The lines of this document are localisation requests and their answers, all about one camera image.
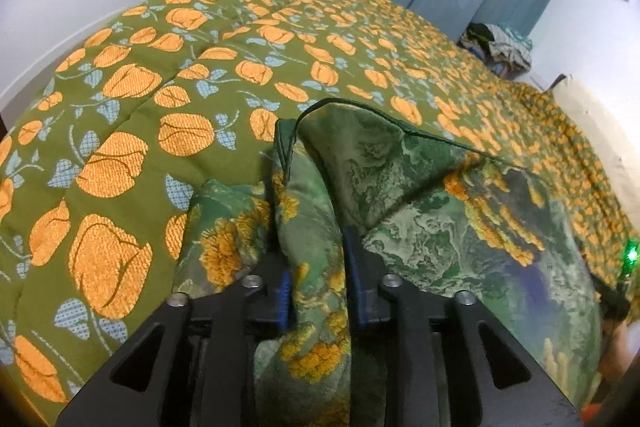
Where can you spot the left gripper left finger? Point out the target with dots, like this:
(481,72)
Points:
(191,362)

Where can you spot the cream pillow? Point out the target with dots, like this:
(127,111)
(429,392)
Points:
(616,145)

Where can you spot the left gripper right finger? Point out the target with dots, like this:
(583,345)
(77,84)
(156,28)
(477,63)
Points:
(449,360)

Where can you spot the green landscape print padded jacket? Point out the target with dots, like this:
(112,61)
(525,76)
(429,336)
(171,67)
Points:
(441,216)

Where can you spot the pile of clothes by curtain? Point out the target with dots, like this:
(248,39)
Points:
(503,50)

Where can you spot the green orange floral bed quilt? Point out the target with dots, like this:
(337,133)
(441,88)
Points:
(98,174)

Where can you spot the person's right hand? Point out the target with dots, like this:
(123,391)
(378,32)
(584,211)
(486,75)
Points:
(616,357)

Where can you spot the orange fleece trousers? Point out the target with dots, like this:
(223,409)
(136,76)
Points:
(589,412)

